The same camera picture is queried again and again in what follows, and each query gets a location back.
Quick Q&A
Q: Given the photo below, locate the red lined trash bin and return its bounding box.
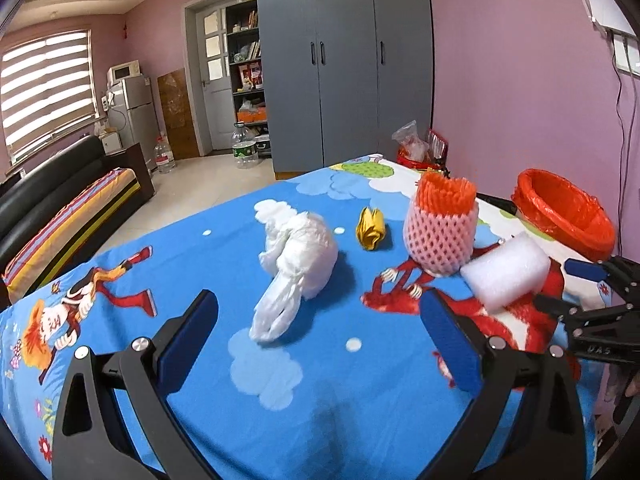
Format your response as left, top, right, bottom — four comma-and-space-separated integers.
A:
511, 168, 616, 261

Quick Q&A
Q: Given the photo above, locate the silver refrigerator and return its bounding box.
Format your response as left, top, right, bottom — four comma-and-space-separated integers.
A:
106, 75, 160, 171

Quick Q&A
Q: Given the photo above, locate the white foam block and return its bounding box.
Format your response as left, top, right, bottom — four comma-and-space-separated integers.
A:
460, 233, 551, 313

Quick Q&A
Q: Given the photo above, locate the white wifi router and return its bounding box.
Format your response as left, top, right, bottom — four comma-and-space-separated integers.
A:
580, 0, 637, 39

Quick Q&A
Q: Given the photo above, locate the clear plastic bag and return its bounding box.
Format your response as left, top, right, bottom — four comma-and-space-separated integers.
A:
392, 120, 430, 162

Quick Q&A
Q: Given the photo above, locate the striped sofa cushion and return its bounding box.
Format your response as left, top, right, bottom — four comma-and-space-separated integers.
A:
2, 168, 143, 304

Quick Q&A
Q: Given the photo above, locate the blue cartoon tablecloth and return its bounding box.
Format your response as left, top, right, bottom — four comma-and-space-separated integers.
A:
0, 153, 616, 480

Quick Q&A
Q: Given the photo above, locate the white microwave oven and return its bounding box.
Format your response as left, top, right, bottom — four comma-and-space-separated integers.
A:
106, 60, 141, 86

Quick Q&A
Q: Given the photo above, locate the pink orange foam net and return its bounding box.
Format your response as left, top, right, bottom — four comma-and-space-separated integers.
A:
402, 171, 478, 275

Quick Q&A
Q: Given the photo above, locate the brown wooden board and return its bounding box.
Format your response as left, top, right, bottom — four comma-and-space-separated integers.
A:
157, 68, 200, 159

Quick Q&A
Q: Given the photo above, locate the large water bottle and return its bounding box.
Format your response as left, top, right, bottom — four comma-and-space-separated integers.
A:
231, 122, 258, 169

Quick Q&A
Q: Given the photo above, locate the white panel door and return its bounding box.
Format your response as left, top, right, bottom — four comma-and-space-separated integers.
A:
195, 0, 235, 151

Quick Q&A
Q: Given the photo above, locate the black leather sofa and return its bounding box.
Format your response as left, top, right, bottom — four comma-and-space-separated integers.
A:
1, 136, 154, 309

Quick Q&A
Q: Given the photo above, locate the red basket on floor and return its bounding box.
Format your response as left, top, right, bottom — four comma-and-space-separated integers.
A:
396, 146, 447, 174

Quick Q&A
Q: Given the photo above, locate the grey blue wardrobe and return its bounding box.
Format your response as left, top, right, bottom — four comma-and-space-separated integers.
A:
258, 0, 434, 174

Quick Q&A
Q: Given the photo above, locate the yellow paper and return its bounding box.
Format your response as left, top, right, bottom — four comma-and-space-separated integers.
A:
356, 207, 386, 252

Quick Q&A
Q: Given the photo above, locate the striped window blind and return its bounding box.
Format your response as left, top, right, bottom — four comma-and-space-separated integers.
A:
1, 29, 98, 165

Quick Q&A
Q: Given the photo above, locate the clear water jug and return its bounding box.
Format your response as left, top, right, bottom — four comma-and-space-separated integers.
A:
154, 134, 176, 174

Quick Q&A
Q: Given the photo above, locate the black router cable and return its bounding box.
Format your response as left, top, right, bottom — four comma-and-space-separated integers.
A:
610, 29, 640, 256

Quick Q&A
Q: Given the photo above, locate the dark open shelf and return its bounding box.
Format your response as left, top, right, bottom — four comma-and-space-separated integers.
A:
224, 0, 271, 158

